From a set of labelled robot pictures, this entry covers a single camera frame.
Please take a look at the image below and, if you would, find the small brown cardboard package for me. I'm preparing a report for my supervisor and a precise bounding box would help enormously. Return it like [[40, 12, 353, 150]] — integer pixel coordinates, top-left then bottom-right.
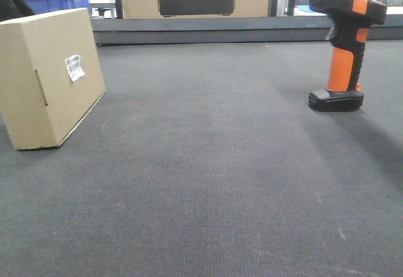
[[1, 8, 106, 150]]

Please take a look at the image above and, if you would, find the orange black barcode scanner gun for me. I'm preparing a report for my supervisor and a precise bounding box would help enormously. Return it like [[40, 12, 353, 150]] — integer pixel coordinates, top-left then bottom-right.
[[308, 0, 387, 112]]

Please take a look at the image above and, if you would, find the white barcode label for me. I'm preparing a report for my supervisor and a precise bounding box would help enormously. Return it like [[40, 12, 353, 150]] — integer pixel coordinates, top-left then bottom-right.
[[65, 54, 85, 82]]

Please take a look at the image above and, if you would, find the blue plastic crate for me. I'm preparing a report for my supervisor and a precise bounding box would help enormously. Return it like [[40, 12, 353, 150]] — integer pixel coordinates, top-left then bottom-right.
[[24, 0, 91, 14]]

